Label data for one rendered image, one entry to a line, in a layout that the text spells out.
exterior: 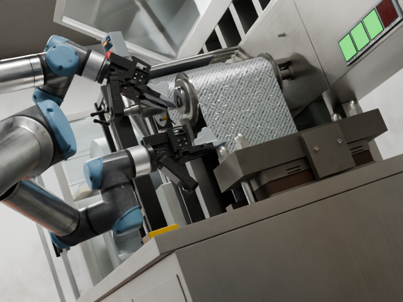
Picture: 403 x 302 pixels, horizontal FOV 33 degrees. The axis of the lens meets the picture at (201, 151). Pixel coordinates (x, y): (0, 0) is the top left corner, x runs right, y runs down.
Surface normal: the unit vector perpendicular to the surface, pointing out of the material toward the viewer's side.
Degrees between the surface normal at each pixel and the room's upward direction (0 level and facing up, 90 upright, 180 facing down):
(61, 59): 90
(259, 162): 90
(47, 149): 123
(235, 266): 90
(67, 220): 132
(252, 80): 90
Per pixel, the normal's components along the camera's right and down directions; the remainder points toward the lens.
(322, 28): -0.90, 0.26
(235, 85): 0.28, -0.29
